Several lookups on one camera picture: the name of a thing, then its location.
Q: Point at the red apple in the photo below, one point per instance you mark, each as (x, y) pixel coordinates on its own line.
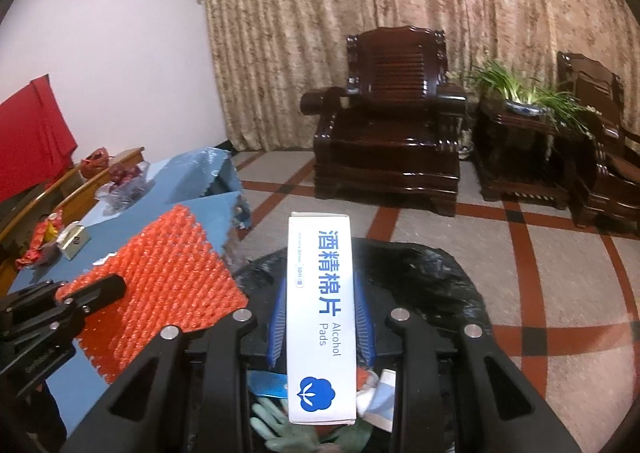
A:
(118, 173)
(134, 173)

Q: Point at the green potted plant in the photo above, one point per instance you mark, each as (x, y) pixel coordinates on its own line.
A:
(500, 78)

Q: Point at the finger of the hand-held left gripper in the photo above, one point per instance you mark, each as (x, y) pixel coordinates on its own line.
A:
(75, 317)
(100, 287)

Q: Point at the red plastic bag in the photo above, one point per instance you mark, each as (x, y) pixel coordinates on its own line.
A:
(363, 377)

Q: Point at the blue white plant pot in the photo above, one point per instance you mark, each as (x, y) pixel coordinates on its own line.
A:
(525, 109)

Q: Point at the blue packet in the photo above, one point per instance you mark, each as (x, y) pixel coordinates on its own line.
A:
(267, 383)

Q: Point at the orange mesh scrub pad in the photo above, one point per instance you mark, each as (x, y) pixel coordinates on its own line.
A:
(165, 273)

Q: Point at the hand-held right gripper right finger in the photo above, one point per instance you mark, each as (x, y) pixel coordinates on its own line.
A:
(364, 328)

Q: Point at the dark wooden side table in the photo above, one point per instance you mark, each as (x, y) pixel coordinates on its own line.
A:
(520, 158)

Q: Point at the green rubber glove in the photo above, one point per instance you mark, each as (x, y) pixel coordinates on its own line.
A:
(280, 428)

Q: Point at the black trash bag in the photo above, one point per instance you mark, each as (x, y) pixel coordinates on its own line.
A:
(425, 278)

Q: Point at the glass fruit bowl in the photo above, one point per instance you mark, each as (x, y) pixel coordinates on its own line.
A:
(122, 195)

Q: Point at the dark wooden armchair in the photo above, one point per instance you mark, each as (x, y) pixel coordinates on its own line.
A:
(605, 158)
(385, 148)

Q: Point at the light blue tablecloth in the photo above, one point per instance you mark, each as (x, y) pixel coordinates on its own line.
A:
(200, 168)

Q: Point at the white cardboard box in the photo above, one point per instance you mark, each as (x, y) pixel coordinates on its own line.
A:
(320, 333)

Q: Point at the white wrapper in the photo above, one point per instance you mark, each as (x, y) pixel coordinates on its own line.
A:
(377, 398)

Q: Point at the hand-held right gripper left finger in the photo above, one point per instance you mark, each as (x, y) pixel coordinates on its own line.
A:
(276, 328)

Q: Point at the red cloth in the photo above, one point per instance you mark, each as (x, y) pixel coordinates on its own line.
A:
(30, 143)

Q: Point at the small red bag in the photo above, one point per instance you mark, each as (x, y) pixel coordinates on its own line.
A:
(95, 164)

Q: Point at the cream tissue box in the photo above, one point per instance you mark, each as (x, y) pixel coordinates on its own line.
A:
(72, 240)

